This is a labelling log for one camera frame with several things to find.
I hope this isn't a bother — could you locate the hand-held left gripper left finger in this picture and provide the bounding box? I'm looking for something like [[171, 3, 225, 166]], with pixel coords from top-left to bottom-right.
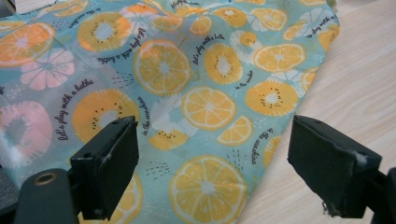
[[69, 115, 140, 221]]

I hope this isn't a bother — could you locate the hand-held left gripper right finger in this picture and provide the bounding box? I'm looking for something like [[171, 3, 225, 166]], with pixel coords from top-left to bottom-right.
[[287, 114, 383, 219]]

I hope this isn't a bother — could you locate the fruit print cloth bag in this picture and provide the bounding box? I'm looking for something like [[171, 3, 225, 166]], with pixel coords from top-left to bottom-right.
[[0, 0, 341, 224]]

